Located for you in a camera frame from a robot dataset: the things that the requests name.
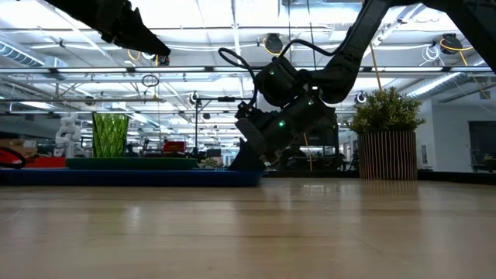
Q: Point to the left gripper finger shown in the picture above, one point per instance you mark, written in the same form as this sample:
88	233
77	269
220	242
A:
143	35

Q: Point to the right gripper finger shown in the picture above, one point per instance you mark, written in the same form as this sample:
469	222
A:
248	162

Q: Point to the green patterned cup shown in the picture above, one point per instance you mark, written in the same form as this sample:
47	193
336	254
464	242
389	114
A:
110	135

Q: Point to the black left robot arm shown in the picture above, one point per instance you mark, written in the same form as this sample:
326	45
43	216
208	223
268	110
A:
77	9

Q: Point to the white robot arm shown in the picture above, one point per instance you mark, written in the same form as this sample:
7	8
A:
67	133

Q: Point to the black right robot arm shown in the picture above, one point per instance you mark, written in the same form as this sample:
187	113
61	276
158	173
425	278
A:
348	58

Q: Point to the blue plastic tray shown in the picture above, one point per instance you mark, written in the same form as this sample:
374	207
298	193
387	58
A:
155	178

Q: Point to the long ceiling light strip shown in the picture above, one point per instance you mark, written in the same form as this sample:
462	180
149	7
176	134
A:
116	69

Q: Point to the black display screen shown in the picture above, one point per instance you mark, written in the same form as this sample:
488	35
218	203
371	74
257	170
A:
329	135

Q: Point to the red toolbox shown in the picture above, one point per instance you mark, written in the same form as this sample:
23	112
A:
174	147

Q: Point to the potted plant in ribbed pot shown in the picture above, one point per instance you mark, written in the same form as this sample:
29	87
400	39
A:
387	155

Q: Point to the red crate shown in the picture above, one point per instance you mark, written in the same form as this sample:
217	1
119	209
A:
46	162

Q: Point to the cardboard box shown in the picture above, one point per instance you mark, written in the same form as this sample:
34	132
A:
19	143

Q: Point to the red and black loop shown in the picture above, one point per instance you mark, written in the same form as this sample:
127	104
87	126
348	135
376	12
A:
5	156

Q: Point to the dark window panel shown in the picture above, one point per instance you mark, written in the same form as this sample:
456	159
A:
480	139

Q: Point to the black metal stand frame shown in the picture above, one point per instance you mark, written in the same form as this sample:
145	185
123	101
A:
226	99

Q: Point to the black table frame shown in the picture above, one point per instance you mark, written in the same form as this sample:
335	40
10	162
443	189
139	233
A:
317	174

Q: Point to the silver ribbed air duct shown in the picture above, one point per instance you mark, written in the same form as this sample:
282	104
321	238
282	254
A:
434	83
19	54

